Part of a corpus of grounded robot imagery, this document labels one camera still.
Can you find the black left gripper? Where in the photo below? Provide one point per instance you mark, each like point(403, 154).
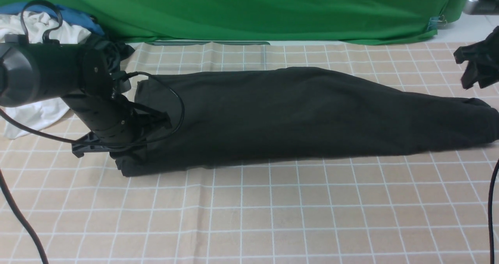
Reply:
point(113, 122)

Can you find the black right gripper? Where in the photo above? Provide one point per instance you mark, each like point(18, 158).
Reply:
point(482, 61)

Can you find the dark gray long-sleeved shirt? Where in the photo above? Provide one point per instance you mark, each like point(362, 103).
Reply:
point(301, 113)

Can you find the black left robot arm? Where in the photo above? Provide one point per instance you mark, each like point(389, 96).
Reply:
point(80, 77)

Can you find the white crumpled garment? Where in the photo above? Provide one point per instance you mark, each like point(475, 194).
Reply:
point(43, 114)

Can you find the blue binder clip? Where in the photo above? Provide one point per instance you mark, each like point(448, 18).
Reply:
point(436, 22)

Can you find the dark gray crumpled garment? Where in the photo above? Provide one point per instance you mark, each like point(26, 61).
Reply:
point(118, 52)

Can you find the green backdrop cloth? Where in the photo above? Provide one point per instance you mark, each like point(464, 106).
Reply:
point(363, 22)

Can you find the blue crumpled garment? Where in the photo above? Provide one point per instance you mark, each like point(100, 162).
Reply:
point(70, 15)

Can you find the beige checkered tablecloth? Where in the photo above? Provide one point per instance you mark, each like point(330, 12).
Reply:
point(423, 209)

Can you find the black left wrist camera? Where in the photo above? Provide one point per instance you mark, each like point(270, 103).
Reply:
point(121, 81)

